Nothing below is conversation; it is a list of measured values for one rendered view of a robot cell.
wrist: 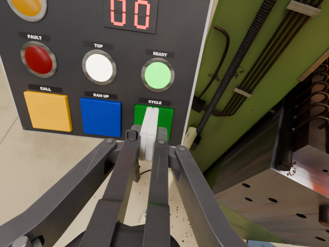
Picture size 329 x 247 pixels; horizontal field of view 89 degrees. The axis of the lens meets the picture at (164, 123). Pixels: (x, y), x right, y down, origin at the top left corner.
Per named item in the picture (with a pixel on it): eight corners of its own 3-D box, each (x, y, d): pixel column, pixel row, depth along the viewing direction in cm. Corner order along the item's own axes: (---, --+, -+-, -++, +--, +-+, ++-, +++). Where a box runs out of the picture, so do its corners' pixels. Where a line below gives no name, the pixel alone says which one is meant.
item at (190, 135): (149, 230, 59) (149, 230, 54) (136, 221, 60) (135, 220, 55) (197, 135, 81) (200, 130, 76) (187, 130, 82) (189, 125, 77)
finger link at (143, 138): (145, 161, 16) (137, 160, 16) (151, 127, 23) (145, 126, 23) (147, 135, 15) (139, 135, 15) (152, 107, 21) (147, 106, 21)
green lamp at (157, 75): (163, 95, 30) (166, 76, 26) (141, 84, 30) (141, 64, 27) (172, 85, 31) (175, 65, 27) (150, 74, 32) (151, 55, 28)
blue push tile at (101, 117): (120, 138, 34) (120, 103, 31) (83, 133, 34) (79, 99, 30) (122, 133, 36) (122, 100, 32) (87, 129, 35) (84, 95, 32)
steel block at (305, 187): (292, 245, 71) (455, 263, 34) (209, 197, 78) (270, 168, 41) (300, 143, 100) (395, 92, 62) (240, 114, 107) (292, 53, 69)
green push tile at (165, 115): (168, 142, 35) (174, 110, 31) (132, 139, 34) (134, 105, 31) (168, 138, 36) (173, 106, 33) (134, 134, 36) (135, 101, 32)
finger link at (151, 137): (147, 135, 15) (155, 136, 15) (152, 107, 21) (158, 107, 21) (145, 161, 16) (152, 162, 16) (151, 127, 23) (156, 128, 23)
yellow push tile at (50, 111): (70, 132, 34) (65, 97, 30) (32, 128, 33) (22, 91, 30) (75, 128, 35) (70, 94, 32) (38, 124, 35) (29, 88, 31)
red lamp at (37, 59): (48, 81, 29) (34, 59, 25) (28, 70, 29) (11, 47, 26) (62, 71, 30) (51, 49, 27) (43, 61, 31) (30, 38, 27)
